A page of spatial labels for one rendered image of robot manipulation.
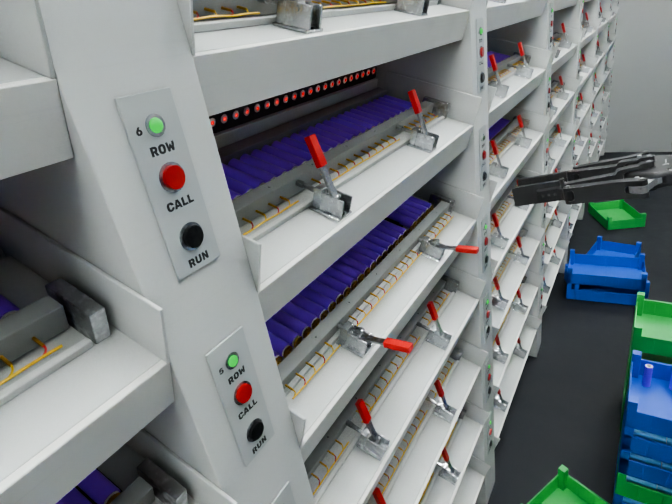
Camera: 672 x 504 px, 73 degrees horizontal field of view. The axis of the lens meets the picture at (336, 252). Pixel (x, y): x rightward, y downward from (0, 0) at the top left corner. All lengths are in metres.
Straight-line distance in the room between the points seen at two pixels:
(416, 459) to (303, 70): 0.73
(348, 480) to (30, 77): 0.59
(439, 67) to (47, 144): 0.72
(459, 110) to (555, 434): 1.16
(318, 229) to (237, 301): 0.14
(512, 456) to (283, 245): 1.31
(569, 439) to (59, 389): 1.55
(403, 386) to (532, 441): 0.94
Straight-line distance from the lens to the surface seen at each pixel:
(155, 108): 0.32
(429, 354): 0.87
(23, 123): 0.29
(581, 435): 1.74
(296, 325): 0.59
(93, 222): 0.32
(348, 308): 0.61
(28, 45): 0.30
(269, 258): 0.43
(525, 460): 1.64
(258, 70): 0.40
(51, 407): 0.34
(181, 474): 0.47
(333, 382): 0.56
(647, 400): 1.42
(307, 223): 0.49
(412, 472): 0.94
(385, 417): 0.76
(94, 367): 0.35
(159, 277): 0.32
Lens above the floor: 1.26
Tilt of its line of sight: 25 degrees down
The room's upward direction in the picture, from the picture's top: 10 degrees counter-clockwise
